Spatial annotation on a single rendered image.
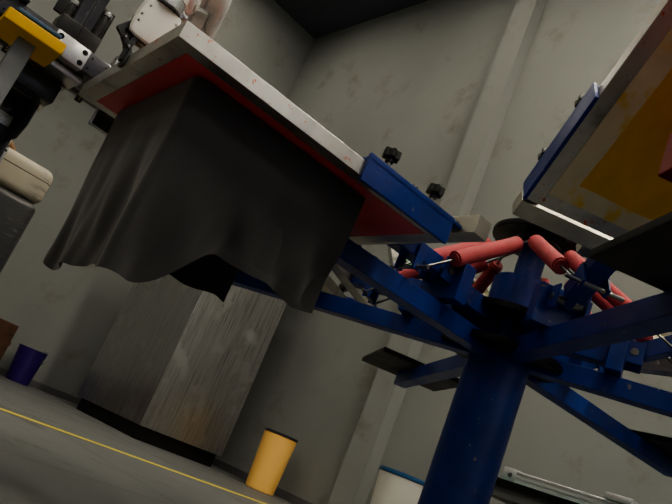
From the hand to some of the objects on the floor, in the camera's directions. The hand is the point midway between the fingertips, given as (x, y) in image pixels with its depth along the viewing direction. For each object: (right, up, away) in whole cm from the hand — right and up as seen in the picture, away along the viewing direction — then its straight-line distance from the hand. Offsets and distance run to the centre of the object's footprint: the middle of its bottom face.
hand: (133, 64), depth 154 cm
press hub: (+65, -154, +48) cm, 173 cm away
